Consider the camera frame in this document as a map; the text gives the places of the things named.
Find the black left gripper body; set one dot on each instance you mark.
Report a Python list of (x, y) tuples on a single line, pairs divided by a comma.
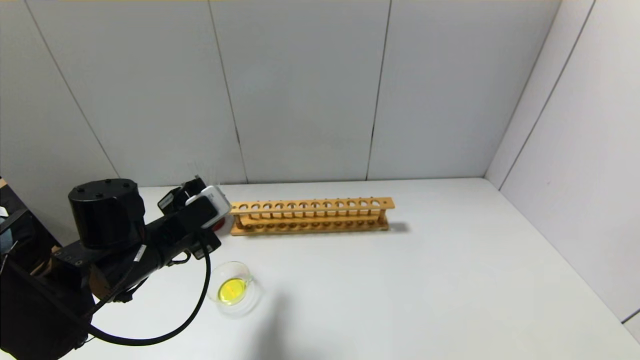
[(176, 198)]

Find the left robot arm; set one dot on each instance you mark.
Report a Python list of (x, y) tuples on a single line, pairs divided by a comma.
[(100, 220)]

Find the dark red cup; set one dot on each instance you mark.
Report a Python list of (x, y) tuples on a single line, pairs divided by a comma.
[(220, 226)]

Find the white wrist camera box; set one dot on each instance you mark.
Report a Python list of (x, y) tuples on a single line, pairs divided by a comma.
[(210, 207)]

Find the clear glass beaker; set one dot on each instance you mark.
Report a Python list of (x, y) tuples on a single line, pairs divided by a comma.
[(235, 292)]

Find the wooden test tube rack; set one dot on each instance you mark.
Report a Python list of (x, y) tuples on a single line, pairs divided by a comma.
[(310, 205)]

